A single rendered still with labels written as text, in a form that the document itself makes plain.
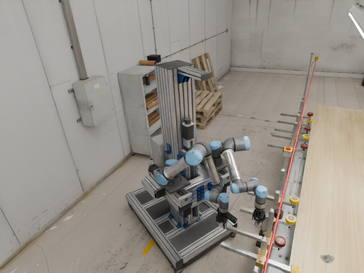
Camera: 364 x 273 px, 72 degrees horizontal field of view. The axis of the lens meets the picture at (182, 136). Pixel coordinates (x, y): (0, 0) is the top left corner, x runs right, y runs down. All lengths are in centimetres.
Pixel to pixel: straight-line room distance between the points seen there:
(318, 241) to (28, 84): 312
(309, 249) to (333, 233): 27
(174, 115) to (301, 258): 144
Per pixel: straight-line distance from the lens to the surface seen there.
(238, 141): 207
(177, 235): 301
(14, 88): 319
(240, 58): 997
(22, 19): 328
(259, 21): 967
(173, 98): 216
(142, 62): 453
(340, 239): 231
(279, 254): 244
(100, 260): 328
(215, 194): 204
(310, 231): 229
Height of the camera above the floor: 252
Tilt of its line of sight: 29 degrees down
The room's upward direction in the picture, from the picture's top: 4 degrees counter-clockwise
